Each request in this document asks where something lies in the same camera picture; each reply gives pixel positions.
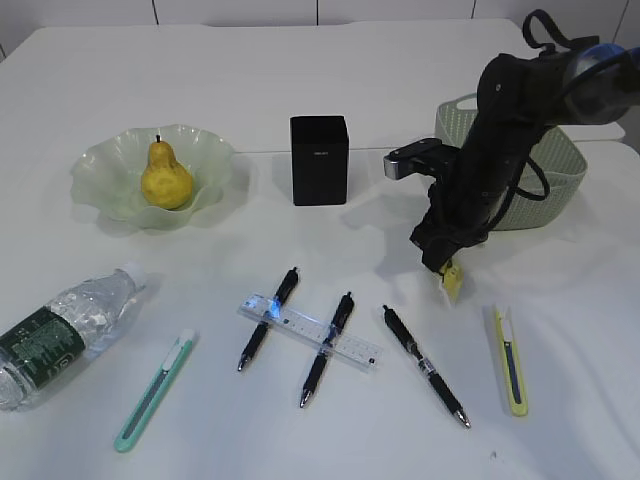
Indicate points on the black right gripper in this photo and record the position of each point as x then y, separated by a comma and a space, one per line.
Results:
475, 197

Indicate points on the yellow white waste paper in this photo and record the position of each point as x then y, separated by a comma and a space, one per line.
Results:
451, 281

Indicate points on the yellow utility knife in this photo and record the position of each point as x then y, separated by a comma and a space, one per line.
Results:
515, 389

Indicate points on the yellow pear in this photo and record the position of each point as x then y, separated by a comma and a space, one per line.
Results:
165, 182

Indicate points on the clear plastic water bottle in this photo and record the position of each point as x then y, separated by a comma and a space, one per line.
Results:
79, 321

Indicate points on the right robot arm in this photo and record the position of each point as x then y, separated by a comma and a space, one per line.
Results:
518, 102

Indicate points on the black pen right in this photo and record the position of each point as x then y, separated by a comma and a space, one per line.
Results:
425, 366

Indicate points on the black pen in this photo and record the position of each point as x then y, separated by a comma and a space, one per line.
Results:
280, 298
335, 329
425, 366

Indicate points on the black pen middle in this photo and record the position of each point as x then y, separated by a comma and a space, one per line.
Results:
335, 329

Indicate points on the green woven plastic basket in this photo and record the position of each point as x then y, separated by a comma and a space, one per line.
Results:
561, 161

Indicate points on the black square pen holder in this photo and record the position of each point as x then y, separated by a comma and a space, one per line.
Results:
319, 160

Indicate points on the transparent plastic ruler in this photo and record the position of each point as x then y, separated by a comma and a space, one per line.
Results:
350, 349

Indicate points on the black pen left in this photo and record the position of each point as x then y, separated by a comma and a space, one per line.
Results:
280, 298

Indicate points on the green utility knife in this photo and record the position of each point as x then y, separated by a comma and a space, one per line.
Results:
171, 365

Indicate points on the pale green wavy glass plate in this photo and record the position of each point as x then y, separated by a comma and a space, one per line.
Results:
107, 176

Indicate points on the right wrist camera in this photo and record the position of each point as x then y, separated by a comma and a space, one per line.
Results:
415, 160

